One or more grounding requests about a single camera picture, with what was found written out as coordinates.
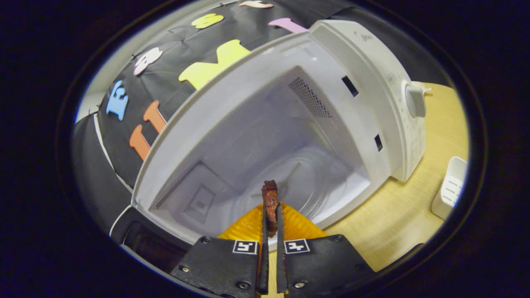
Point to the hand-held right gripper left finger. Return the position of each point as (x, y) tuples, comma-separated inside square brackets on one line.
[(262, 269)]

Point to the brown meat piece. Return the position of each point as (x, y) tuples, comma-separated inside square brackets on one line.
[(271, 198)]

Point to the white rectangular dish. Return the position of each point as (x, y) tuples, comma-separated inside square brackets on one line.
[(449, 190)]

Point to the white microwave oven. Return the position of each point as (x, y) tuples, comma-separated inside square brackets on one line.
[(256, 124)]

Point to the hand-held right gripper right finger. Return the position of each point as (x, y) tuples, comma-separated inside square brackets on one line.
[(281, 269)]

